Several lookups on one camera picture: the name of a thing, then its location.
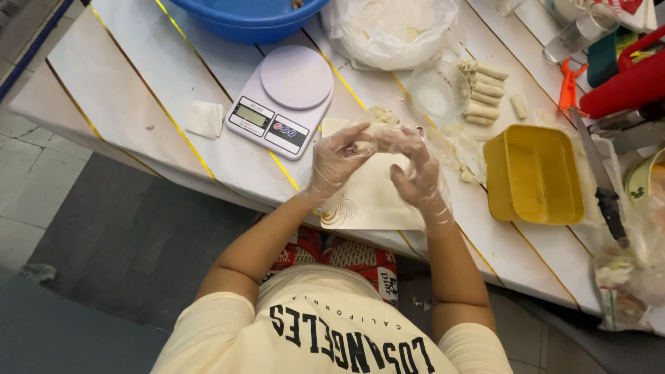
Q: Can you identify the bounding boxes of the red plastic bottle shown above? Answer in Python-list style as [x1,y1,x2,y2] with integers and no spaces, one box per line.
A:
[579,61,665,120]

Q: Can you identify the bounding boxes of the folded white wrapper square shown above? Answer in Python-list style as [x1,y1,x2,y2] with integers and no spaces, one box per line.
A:
[185,100,224,140]

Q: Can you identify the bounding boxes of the clear bag of wrappers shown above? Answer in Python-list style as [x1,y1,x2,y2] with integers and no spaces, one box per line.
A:
[319,0,462,72]

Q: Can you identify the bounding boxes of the clear drinking glass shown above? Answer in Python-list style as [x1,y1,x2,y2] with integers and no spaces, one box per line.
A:
[542,4,620,64]

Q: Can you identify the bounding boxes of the metal utensil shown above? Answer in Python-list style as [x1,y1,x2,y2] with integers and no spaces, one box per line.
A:
[588,101,665,137]

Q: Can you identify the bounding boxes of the white digital kitchen scale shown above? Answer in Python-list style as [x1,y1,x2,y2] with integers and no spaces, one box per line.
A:
[225,45,335,161]

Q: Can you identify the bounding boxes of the clear plastic bag with scraps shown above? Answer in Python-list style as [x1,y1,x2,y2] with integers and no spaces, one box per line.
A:
[594,195,665,333]

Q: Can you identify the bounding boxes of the cream cutting board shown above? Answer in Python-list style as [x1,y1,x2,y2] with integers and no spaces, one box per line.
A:
[319,117,424,231]

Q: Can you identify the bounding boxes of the crumpled clear plastic scrap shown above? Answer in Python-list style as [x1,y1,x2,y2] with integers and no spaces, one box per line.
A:
[20,263,57,284]

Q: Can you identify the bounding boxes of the orange peeler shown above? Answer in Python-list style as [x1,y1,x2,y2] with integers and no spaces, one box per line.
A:
[558,57,589,114]

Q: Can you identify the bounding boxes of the cream printed t-shirt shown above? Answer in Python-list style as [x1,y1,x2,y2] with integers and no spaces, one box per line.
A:
[151,264,515,374]

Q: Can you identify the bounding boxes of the green-rimmed bowl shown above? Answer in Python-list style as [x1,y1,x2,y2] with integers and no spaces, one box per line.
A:
[625,148,665,204]

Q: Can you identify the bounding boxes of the small clear glass bowl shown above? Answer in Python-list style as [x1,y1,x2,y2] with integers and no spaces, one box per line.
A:
[409,60,471,121]

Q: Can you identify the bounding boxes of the black-handled kitchen knife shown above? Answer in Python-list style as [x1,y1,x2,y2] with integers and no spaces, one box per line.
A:
[568,106,630,249]

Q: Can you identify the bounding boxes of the yellow plastic container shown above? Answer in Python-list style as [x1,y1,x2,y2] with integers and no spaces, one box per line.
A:
[482,124,585,225]

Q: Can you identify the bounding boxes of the red patterned shorts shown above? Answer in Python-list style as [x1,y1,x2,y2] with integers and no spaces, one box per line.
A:
[264,226,399,307]

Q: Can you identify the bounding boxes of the row of rolled spring rolls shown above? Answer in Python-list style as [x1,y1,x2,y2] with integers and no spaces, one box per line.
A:
[457,60,510,127]

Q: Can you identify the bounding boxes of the dark green container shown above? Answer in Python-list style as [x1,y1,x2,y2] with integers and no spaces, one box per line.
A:
[587,30,620,88]

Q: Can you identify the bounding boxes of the blue plastic basin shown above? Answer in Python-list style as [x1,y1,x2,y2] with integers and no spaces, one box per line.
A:
[167,0,331,45]

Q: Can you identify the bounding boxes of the person's left hand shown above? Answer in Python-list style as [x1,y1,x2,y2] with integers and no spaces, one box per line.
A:
[310,123,377,202]

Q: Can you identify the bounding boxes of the unfinished spring roll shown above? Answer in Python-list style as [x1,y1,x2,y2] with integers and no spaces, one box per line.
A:
[352,123,401,157]

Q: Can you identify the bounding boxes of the small clear glass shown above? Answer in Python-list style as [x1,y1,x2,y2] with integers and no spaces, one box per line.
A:
[494,0,526,17]

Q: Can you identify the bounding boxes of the person's right hand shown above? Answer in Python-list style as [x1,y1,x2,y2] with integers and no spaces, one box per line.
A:
[373,126,450,218]

